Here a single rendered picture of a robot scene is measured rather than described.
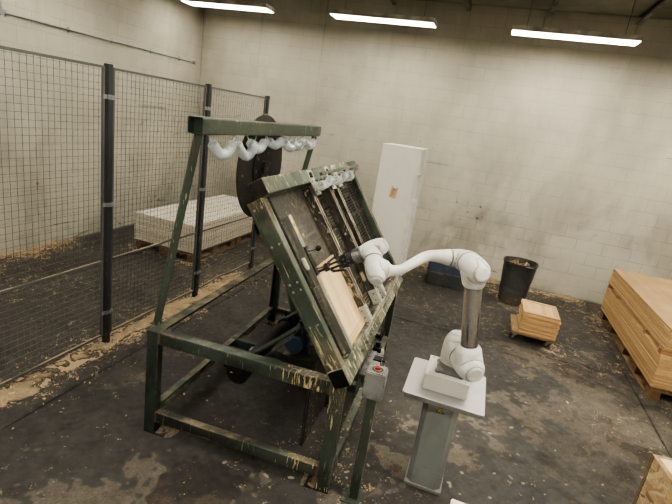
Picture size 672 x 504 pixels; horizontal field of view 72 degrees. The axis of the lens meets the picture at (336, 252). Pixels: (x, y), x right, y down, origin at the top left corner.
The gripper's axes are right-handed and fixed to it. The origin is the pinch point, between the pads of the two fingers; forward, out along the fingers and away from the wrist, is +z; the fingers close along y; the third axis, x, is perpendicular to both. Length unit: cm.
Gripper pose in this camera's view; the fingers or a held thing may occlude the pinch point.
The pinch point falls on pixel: (324, 269)
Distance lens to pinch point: 278.9
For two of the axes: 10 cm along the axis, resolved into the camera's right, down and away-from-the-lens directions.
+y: 4.2, 9.0, 1.0
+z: -8.7, 3.7, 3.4
